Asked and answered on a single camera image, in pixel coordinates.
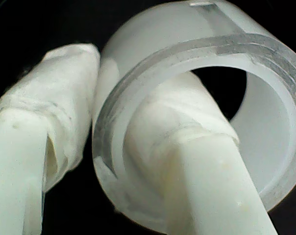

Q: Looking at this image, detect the large white tape roll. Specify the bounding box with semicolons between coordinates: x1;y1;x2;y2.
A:
92;0;296;227

